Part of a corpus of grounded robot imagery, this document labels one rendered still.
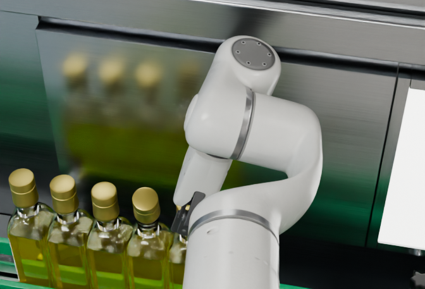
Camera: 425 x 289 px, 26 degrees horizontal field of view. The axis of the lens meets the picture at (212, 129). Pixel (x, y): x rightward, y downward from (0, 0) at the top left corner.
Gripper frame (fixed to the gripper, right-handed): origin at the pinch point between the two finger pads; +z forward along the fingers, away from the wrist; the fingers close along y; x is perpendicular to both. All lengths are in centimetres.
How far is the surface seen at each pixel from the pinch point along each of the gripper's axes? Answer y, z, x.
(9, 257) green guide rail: -3.9, 29.7, -23.0
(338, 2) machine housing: -14.9, -27.9, 8.8
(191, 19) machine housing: -12.7, -19.8, -7.4
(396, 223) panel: -11.7, 3.4, 29.7
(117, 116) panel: -12.1, 0.5, -13.1
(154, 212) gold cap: 1.7, 0.8, -4.3
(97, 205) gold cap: 1.4, 3.6, -11.7
